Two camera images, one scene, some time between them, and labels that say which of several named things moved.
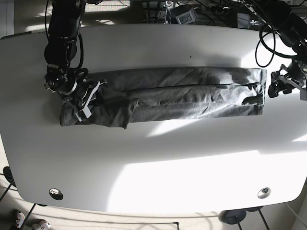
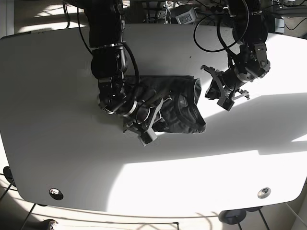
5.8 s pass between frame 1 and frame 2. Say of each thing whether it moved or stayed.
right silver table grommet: stayed
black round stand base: stayed
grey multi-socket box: stayed
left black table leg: stayed
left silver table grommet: stayed
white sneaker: moved
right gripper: moved
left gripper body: moved
